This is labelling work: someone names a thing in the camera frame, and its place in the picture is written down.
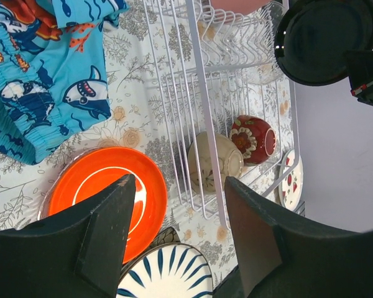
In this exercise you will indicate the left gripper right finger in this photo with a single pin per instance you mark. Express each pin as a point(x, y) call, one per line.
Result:
point(283, 254)

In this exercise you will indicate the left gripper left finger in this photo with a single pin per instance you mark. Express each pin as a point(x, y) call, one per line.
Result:
point(77, 252)

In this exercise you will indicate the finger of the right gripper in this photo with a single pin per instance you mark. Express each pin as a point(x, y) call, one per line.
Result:
point(359, 65)

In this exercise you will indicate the black round plate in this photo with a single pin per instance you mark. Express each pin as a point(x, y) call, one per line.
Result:
point(313, 36)

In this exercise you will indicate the orange round plate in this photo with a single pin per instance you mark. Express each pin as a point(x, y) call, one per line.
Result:
point(97, 172)

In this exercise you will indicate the blue striped white plate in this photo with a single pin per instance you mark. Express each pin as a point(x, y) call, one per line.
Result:
point(176, 270)

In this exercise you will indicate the red bowl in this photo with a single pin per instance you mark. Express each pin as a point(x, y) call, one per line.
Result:
point(254, 138)

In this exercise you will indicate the clear plastic bowl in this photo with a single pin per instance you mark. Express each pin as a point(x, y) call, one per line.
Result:
point(255, 36)

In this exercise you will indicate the watermelon pattern plate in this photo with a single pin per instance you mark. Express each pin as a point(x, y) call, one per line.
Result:
point(290, 189)

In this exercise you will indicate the pink plastic cup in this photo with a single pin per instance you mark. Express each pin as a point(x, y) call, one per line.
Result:
point(243, 7)

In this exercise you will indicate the blue patterned cloth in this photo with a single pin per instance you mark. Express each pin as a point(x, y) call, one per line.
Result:
point(53, 81)

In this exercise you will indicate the white wire dish rack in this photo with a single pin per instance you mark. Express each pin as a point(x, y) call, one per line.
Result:
point(201, 92)

